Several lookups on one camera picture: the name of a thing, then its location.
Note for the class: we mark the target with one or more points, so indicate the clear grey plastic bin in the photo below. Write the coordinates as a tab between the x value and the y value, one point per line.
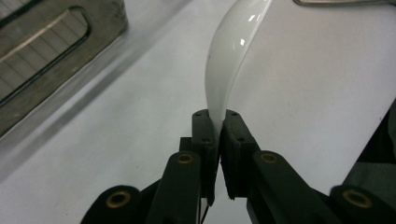
102	21

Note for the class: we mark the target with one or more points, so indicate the white ceramic spoon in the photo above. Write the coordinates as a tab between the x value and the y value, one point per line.
230	62

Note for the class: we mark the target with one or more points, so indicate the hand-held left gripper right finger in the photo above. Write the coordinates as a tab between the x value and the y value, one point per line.
239	161

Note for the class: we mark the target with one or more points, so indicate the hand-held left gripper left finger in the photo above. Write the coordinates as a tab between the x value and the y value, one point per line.
205	155

